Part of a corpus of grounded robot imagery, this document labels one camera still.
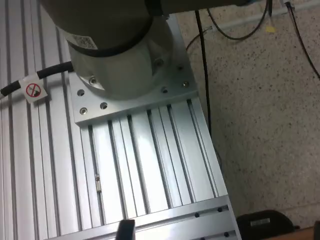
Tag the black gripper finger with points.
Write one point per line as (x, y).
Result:
(126, 231)
(317, 232)

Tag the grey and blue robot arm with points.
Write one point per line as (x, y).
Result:
(112, 62)

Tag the metal slot nut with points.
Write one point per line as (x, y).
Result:
(98, 184)

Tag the black pouch with label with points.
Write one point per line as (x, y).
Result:
(260, 230)

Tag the aluminium extrusion robot table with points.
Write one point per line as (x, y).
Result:
(155, 162)

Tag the aluminium robot mounting plate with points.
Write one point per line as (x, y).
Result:
(140, 107)

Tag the yellow floor tape piece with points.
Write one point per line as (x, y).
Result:
(270, 29)

